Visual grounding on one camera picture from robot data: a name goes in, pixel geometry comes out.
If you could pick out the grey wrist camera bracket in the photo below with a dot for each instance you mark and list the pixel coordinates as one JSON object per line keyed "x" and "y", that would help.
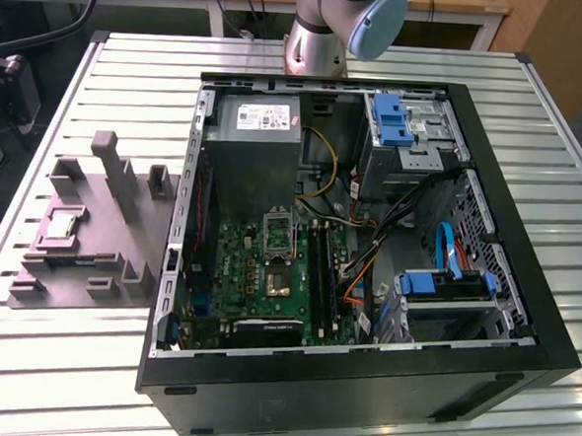
{"x": 11, "y": 65}

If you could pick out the silver CPU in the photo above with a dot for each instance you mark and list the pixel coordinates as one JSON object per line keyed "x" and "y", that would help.
{"x": 59, "y": 224}

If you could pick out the grey metal drive cage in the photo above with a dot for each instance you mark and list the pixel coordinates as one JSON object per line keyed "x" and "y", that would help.
{"x": 415, "y": 159}
{"x": 398, "y": 313}

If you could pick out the blue VGA port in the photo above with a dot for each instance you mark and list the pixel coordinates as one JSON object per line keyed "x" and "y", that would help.
{"x": 174, "y": 332}

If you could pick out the green motherboard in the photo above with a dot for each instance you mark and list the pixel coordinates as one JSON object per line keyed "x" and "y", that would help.
{"x": 238, "y": 279}

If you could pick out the wooden cabinet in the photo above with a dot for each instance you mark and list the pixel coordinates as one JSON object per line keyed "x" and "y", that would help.
{"x": 568, "y": 52}

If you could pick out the grey parts rack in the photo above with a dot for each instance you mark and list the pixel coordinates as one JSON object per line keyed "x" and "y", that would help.
{"x": 107, "y": 226}

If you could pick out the grey power supply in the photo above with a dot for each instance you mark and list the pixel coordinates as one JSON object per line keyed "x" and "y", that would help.
{"x": 249, "y": 171}

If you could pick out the wooden desk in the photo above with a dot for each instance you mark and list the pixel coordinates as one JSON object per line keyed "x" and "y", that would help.
{"x": 462, "y": 5}

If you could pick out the black graphics card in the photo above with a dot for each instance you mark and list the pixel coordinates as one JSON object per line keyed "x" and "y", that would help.
{"x": 267, "y": 327}

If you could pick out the black RAM slot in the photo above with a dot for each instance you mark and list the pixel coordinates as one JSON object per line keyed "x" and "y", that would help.
{"x": 330, "y": 280}
{"x": 321, "y": 279}
{"x": 315, "y": 279}

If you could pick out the CPU socket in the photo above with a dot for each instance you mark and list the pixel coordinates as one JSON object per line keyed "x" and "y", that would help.
{"x": 279, "y": 282}

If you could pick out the blue disk carrier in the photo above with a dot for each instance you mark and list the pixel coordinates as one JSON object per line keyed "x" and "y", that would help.
{"x": 388, "y": 120}
{"x": 418, "y": 284}

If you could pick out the white power connector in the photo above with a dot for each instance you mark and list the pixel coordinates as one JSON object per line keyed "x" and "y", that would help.
{"x": 345, "y": 269}

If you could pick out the black PC case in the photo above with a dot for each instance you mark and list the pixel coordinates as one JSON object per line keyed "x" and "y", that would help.
{"x": 359, "y": 400}

